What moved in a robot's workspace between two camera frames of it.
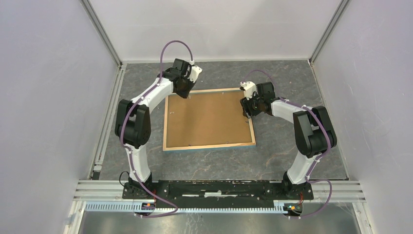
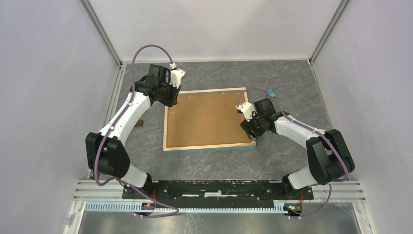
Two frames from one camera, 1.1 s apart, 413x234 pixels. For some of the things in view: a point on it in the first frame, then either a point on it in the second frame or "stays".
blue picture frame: x=207 y=119 stays
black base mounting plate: x=219 y=190 stays
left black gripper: x=185 y=94 to x=173 y=101
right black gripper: x=246 y=105 to x=247 y=126
